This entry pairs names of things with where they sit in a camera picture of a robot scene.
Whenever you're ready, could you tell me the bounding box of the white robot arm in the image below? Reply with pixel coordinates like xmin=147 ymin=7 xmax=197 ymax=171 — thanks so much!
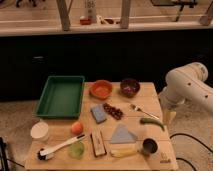
xmin=159 ymin=62 xmax=213 ymax=125

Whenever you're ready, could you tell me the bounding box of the brown grape bunch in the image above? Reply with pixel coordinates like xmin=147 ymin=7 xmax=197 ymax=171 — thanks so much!
xmin=103 ymin=103 xmax=123 ymax=120

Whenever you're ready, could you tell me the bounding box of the dark purple bowl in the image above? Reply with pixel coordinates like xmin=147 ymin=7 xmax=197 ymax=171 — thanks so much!
xmin=120 ymin=78 xmax=140 ymax=98

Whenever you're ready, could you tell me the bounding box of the grey blue towel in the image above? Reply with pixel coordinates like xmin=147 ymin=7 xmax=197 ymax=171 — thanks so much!
xmin=110 ymin=124 xmax=137 ymax=144

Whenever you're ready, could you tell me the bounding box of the green chili pepper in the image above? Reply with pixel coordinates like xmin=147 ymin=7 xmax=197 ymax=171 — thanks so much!
xmin=140 ymin=118 xmax=165 ymax=131

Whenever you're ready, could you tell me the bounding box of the orange bowl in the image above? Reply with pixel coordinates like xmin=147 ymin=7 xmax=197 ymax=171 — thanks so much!
xmin=90 ymin=80 xmax=113 ymax=100

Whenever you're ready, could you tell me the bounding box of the black floor cable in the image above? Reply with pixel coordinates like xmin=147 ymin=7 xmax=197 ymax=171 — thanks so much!
xmin=169 ymin=132 xmax=213 ymax=171

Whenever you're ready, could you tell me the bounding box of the wooden block eraser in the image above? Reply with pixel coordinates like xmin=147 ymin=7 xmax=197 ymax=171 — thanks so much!
xmin=90 ymin=130 xmax=107 ymax=157

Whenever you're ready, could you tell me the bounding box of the green plastic cup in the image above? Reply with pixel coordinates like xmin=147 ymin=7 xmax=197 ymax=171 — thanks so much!
xmin=68 ymin=141 xmax=85 ymax=159

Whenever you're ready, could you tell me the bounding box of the orange fruit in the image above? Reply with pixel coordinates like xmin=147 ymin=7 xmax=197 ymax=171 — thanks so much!
xmin=71 ymin=121 xmax=83 ymax=135

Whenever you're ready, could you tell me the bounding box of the white bottle on shelf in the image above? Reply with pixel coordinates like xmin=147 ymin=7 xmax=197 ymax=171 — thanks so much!
xmin=84 ymin=0 xmax=97 ymax=23

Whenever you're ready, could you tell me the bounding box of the blue sponge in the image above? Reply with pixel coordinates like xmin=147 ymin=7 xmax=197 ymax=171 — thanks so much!
xmin=91 ymin=105 xmax=106 ymax=124

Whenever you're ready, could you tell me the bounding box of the yellow banana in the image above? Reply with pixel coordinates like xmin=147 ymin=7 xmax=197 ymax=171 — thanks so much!
xmin=110 ymin=148 xmax=137 ymax=158

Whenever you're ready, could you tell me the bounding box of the red bowl on shelf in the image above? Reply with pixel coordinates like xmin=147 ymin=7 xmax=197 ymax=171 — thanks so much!
xmin=79 ymin=16 xmax=91 ymax=25

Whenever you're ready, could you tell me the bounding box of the wooden table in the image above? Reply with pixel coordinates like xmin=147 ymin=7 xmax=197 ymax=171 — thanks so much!
xmin=25 ymin=83 xmax=178 ymax=171

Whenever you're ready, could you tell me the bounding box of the green plastic tray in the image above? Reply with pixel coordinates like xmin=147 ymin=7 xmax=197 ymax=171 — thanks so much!
xmin=36 ymin=76 xmax=85 ymax=119

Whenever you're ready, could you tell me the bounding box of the dark metal cup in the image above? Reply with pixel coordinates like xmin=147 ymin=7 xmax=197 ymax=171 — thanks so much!
xmin=142 ymin=138 xmax=158 ymax=156

